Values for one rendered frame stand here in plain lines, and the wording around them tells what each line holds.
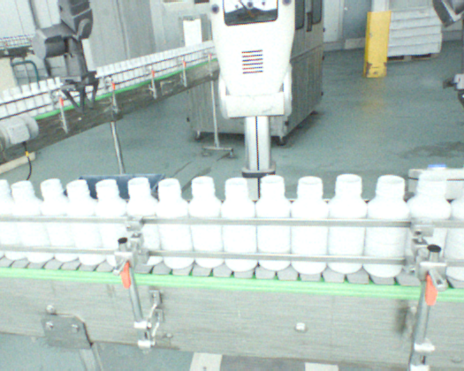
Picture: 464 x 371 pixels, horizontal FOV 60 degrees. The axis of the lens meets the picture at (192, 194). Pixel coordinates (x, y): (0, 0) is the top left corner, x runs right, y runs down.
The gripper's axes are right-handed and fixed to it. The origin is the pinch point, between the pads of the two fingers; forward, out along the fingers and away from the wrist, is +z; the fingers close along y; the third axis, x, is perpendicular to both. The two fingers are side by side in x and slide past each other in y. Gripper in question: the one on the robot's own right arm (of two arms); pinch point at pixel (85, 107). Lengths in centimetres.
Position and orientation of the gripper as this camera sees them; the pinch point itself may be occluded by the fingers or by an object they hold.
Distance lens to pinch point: 118.9
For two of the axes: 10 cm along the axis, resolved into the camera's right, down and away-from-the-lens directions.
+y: -2.4, 4.4, -8.7
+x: 9.7, 0.1, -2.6
